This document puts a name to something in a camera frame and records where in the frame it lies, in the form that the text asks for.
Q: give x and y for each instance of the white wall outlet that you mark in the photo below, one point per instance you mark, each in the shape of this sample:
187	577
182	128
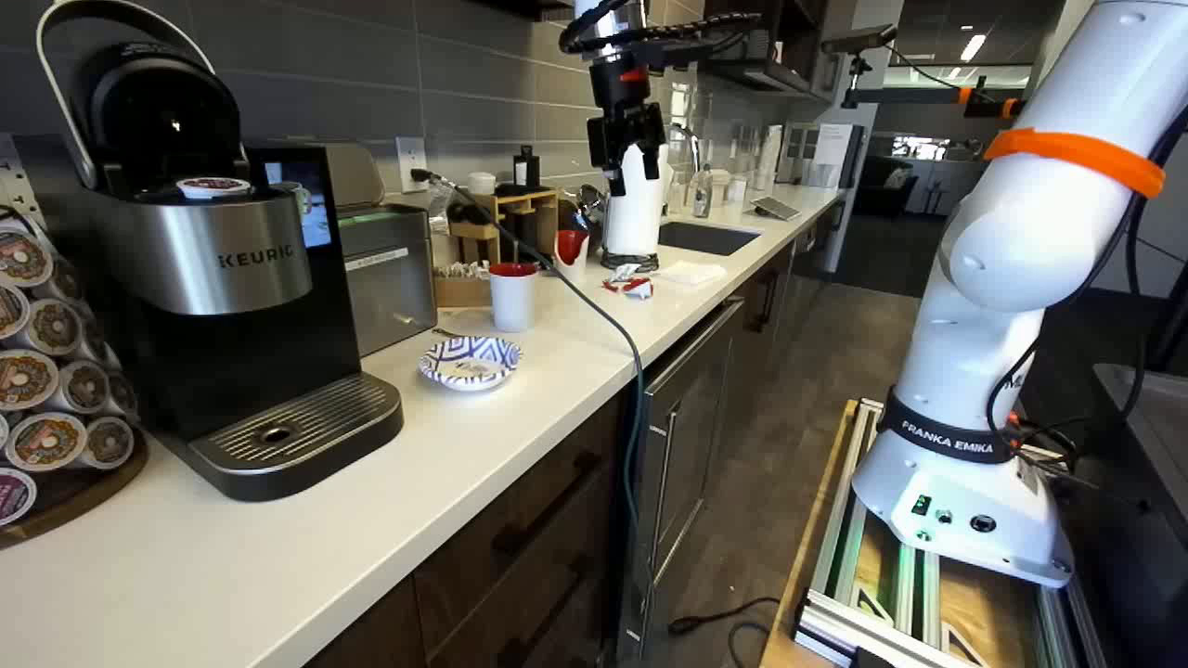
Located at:
415	158

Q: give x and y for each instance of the cardboard box of sugar packets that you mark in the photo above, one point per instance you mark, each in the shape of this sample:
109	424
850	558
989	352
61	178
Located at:
463	285

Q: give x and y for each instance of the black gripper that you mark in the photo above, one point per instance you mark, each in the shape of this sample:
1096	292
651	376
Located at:
626	120

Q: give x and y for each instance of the wooden countertop organizer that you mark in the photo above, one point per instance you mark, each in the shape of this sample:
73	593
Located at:
514	222

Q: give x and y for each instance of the white paper towel roll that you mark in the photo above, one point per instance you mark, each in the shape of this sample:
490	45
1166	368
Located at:
634	217

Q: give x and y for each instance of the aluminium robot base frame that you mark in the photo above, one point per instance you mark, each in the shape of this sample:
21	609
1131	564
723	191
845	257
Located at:
892	593

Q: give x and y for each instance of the black cylindrical canister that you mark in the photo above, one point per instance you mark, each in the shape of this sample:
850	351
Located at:
525	169

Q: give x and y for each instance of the dark wooden counter cabinet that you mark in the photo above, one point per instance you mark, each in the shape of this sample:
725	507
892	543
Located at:
520	558

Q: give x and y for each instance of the white round jar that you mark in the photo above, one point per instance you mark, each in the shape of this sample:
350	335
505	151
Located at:
480	183

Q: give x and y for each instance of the blue patterned ceramic bowl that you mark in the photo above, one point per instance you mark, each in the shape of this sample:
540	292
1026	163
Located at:
468	362

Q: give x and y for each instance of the black Keurig coffee machine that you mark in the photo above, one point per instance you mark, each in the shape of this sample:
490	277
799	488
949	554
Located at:
224	283

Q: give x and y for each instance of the ceiling light panel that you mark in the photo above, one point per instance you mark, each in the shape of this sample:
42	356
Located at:
974	45

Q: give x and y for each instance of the dark countertop sink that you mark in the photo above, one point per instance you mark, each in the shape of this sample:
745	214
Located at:
707	237

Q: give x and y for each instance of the coffee pod white lid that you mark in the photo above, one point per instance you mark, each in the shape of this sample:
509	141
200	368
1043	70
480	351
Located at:
214	188

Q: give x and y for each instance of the broken white red mug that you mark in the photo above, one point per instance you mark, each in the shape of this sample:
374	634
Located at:
570	251

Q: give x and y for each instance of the white mug red interior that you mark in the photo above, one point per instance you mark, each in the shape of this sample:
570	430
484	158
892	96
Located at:
514	298

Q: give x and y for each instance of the coffee pod carousel rack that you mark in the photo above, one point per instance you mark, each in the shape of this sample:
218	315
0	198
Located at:
61	467

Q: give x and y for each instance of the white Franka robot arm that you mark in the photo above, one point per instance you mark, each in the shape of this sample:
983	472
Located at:
1039	245

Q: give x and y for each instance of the large red mug shard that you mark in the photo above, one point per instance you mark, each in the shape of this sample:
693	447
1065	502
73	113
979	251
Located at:
634	285

